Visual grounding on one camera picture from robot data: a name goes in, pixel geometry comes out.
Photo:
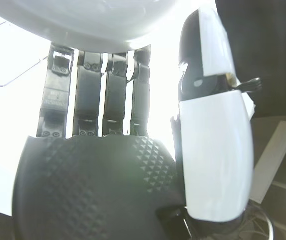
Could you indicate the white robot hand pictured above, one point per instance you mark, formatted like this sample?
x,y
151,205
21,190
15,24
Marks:
x,y
95,187

